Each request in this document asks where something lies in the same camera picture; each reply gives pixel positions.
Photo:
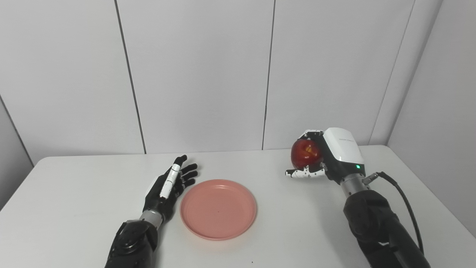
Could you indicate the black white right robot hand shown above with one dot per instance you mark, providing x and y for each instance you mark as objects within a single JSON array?
[{"x": 342, "y": 152}]

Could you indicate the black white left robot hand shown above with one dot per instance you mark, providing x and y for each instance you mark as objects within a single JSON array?
[{"x": 163, "y": 197}]

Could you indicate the red apple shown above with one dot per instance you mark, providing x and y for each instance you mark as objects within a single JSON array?
[{"x": 305, "y": 153}]

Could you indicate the pink round plate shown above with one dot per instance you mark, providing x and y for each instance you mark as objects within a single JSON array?
[{"x": 218, "y": 210}]

